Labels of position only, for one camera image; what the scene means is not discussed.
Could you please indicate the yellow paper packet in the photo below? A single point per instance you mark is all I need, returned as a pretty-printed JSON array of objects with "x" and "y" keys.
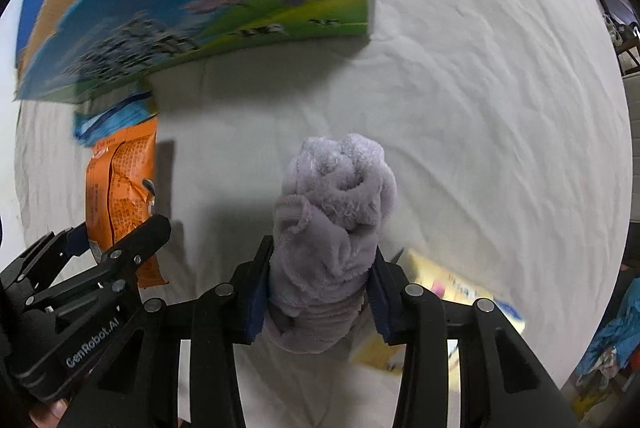
[{"x": 450, "y": 283}]

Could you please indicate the white bed sheet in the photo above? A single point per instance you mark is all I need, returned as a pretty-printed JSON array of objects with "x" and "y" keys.
[{"x": 500, "y": 107}]

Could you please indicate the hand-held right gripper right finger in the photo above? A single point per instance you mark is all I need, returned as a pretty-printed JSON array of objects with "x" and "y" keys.
[{"x": 381, "y": 308}]

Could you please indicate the dark cluttered furniture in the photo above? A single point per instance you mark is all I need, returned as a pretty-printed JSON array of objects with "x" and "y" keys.
[{"x": 615, "y": 2}]

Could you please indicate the orange snack packet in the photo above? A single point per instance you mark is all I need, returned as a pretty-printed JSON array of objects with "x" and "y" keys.
[{"x": 120, "y": 178}]

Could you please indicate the blue crumpled cloth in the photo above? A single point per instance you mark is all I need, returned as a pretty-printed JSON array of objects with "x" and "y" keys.
[{"x": 612, "y": 338}]

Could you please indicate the blue snack packet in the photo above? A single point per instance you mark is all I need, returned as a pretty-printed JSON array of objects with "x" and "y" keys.
[{"x": 107, "y": 117}]

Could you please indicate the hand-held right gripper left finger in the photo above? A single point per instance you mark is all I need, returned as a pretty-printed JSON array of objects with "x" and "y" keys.
[{"x": 256, "y": 308}]

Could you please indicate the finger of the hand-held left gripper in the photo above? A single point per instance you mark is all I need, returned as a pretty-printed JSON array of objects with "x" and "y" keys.
[
  {"x": 75, "y": 239},
  {"x": 142, "y": 235}
]

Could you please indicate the blue mat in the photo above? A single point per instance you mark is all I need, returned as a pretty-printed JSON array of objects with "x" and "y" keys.
[{"x": 35, "y": 7}]

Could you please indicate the lavender towel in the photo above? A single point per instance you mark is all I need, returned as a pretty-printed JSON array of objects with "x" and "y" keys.
[{"x": 330, "y": 228}]

